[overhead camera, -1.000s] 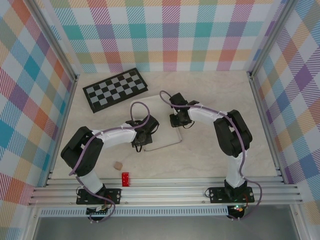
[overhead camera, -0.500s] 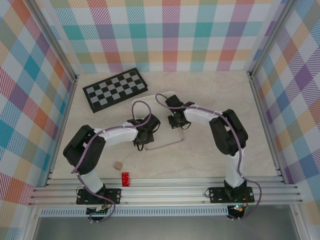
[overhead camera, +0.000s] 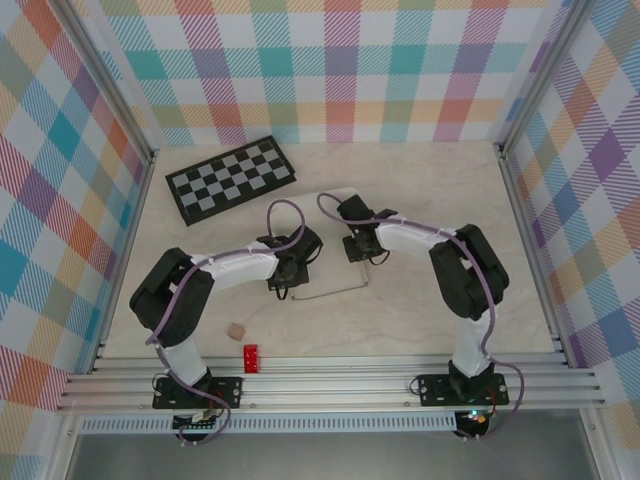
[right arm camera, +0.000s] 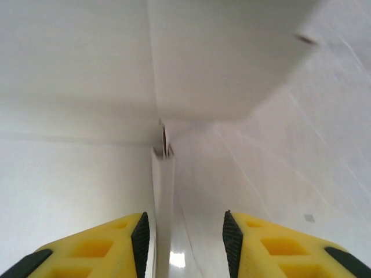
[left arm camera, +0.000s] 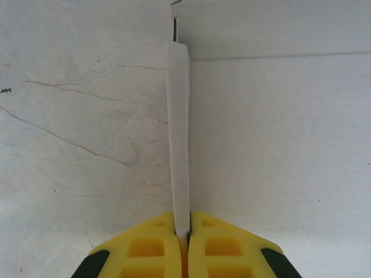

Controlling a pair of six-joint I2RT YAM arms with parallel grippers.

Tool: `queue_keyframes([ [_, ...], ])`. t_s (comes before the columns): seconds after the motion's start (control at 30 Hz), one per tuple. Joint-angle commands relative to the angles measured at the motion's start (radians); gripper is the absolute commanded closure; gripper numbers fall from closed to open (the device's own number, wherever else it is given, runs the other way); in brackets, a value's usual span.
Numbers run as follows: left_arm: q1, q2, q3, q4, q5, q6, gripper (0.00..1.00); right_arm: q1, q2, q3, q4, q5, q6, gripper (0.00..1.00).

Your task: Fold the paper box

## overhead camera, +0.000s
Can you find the white paper box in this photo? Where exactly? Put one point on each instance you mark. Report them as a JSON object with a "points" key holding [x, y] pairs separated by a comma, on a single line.
{"points": [[330, 270]]}

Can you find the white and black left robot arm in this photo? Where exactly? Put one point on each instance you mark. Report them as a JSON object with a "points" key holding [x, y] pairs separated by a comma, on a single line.
{"points": [[175, 300]]}

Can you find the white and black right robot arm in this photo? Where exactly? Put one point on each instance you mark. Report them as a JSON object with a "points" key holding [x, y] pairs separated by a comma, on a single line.
{"points": [[470, 275]]}

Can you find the black and grey checkerboard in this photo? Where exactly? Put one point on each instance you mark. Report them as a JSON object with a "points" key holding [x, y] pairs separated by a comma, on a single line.
{"points": [[230, 180]]}

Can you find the small wooden cube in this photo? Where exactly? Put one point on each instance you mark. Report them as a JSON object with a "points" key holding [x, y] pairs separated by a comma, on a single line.
{"points": [[236, 331]]}

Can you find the red toy brick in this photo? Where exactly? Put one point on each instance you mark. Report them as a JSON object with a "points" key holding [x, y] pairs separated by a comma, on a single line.
{"points": [[251, 358]]}

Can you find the small controller board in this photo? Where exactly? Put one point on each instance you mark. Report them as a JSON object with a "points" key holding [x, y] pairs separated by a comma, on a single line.
{"points": [[200, 425], [475, 420]]}

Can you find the aluminium rail frame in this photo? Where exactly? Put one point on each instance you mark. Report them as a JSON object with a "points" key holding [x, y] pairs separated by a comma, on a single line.
{"points": [[325, 387]]}

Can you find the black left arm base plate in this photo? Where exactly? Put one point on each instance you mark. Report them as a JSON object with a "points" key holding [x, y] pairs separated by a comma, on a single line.
{"points": [[230, 390]]}

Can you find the aluminium side rail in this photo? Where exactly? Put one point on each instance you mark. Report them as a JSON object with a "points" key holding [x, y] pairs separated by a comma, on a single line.
{"points": [[526, 225], [136, 220]]}

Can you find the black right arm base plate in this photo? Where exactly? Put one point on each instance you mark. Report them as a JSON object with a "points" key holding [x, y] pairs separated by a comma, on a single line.
{"points": [[435, 390]]}

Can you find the aluminium corner post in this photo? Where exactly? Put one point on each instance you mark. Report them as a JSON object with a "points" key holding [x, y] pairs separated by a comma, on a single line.
{"points": [[119, 85], [532, 75]]}

